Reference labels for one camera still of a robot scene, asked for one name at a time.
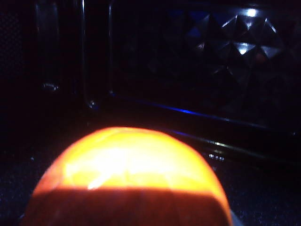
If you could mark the orange fruit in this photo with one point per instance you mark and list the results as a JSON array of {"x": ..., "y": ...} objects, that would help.
[{"x": 127, "y": 169}]

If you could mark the white Midea microwave body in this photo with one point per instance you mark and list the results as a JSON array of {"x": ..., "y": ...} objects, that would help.
[{"x": 211, "y": 70}]

